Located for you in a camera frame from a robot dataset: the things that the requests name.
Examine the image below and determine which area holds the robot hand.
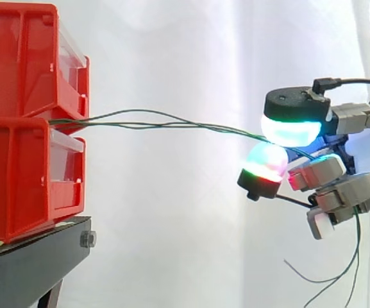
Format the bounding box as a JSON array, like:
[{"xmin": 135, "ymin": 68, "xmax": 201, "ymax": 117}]
[{"xmin": 237, "ymin": 83, "xmax": 370, "ymax": 241}]

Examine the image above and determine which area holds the green cable bundle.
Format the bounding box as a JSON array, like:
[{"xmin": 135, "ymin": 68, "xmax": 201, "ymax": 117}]
[{"xmin": 47, "ymin": 109, "xmax": 362, "ymax": 308}]

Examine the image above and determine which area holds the red bin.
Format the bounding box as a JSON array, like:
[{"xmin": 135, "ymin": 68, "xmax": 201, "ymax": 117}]
[
  {"xmin": 0, "ymin": 3, "xmax": 90, "ymax": 120},
  {"xmin": 0, "ymin": 115, "xmax": 87, "ymax": 244}
]

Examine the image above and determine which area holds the black stand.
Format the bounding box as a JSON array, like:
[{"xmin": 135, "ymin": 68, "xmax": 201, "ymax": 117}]
[{"xmin": 0, "ymin": 216, "xmax": 97, "ymax": 308}]

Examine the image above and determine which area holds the thin black cable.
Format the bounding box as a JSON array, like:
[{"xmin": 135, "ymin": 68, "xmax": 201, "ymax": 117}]
[{"xmin": 312, "ymin": 77, "xmax": 370, "ymax": 94}]

